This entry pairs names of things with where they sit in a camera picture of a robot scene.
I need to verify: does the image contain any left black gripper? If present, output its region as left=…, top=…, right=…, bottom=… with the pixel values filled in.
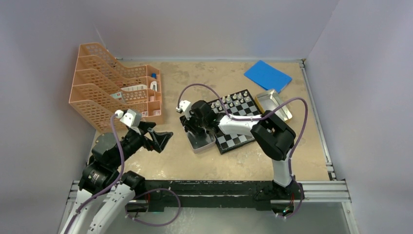
left=112, top=120, right=172, bottom=167

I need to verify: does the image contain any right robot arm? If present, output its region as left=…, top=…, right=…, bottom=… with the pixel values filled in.
left=176, top=100, right=296, bottom=198

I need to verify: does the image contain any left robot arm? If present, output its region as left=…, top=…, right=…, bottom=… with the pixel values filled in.
left=61, top=122, right=173, bottom=234

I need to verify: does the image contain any black white chess board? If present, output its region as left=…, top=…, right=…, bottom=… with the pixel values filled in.
left=208, top=89, right=262, bottom=155

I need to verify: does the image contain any silver metal tin tray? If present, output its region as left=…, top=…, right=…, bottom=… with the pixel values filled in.
left=180, top=116, right=216, bottom=154

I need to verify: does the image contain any white label box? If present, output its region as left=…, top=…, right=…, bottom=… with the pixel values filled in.
left=121, top=84, right=148, bottom=92

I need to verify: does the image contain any white stapler in rack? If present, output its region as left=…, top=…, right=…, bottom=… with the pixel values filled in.
left=150, top=81, right=158, bottom=92

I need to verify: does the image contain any blue notebook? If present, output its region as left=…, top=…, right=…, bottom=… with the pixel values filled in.
left=244, top=60, right=292, bottom=93

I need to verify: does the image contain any orange plastic file rack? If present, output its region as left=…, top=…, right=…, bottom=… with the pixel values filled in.
left=69, top=42, right=164, bottom=133

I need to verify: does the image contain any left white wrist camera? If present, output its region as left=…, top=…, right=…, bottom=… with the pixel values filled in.
left=115, top=109, right=142, bottom=128

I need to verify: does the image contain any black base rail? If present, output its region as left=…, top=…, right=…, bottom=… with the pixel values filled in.
left=135, top=180, right=305, bottom=215

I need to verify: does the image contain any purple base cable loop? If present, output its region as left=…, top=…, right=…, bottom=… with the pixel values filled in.
left=125, top=188, right=181, bottom=227

